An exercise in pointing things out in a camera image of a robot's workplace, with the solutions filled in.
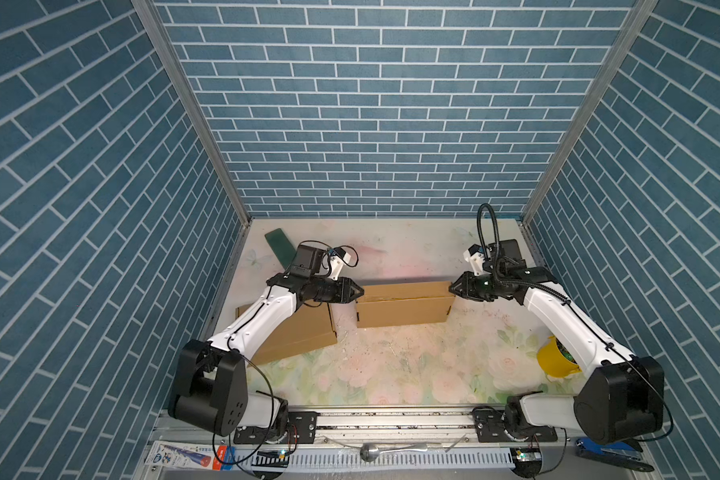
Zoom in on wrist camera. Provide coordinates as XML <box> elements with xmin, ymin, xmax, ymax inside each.
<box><xmin>463</xmin><ymin>244</ymin><xmax>486</xmax><ymax>276</ymax></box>
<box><xmin>327</xmin><ymin>245</ymin><xmax>356</xmax><ymax>280</ymax></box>

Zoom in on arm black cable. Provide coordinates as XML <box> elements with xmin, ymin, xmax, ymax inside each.
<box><xmin>475</xmin><ymin>202</ymin><xmax>676</xmax><ymax>478</ymax></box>
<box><xmin>209</xmin><ymin>239</ymin><xmax>360</xmax><ymax>478</ymax></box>

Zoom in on white slotted cable duct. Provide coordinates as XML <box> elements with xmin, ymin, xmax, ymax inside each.
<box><xmin>241</xmin><ymin>448</ymin><xmax>515</xmax><ymax>473</ymax></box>

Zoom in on green sponge block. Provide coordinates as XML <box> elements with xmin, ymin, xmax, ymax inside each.
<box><xmin>264</xmin><ymin>228</ymin><xmax>296</xmax><ymax>269</ymax></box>

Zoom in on yellow pencil cup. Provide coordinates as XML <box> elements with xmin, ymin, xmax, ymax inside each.
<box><xmin>536</xmin><ymin>336</ymin><xmax>581</xmax><ymax>378</ymax></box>

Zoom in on cardboard box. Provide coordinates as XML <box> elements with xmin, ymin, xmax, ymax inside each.
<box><xmin>356</xmin><ymin>281</ymin><xmax>455</xmax><ymax>328</ymax></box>
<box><xmin>245</xmin><ymin>304</ymin><xmax>337</xmax><ymax>365</ymax></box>

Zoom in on white printed package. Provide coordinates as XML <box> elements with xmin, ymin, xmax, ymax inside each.
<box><xmin>145</xmin><ymin>441</ymin><xmax>236</xmax><ymax>471</ymax></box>

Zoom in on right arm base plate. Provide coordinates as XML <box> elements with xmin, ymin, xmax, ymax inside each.
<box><xmin>471</xmin><ymin>406</ymin><xmax>558</xmax><ymax>443</ymax></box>

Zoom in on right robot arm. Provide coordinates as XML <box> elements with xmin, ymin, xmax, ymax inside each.
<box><xmin>449</xmin><ymin>240</ymin><xmax>668</xmax><ymax>445</ymax></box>

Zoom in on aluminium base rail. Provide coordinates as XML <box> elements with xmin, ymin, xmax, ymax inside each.
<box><xmin>134</xmin><ymin>405</ymin><xmax>659</xmax><ymax>479</ymax></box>

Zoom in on blue black pliers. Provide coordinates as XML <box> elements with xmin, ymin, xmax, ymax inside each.
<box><xmin>575</xmin><ymin>437</ymin><xmax>655</xmax><ymax>473</ymax></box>

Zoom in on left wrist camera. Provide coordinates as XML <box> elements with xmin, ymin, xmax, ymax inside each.
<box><xmin>327</xmin><ymin>245</ymin><xmax>356</xmax><ymax>280</ymax></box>

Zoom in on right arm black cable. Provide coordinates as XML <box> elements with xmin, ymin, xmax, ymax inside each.
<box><xmin>475</xmin><ymin>202</ymin><xmax>676</xmax><ymax>478</ymax></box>

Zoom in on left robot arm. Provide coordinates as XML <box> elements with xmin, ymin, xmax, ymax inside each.
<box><xmin>168</xmin><ymin>240</ymin><xmax>364</xmax><ymax>441</ymax></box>

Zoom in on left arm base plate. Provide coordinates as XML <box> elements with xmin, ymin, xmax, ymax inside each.
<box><xmin>232</xmin><ymin>411</ymin><xmax>318</xmax><ymax>445</ymax></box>

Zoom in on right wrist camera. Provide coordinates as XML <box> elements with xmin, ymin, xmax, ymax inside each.
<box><xmin>463</xmin><ymin>244</ymin><xmax>486</xmax><ymax>276</ymax></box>

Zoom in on metal spoon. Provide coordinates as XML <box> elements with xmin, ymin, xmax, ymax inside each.
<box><xmin>328</xmin><ymin>439</ymin><xmax>463</xmax><ymax>463</ymax></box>

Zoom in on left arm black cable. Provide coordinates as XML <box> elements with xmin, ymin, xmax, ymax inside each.
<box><xmin>209</xmin><ymin>239</ymin><xmax>360</xmax><ymax>478</ymax></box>

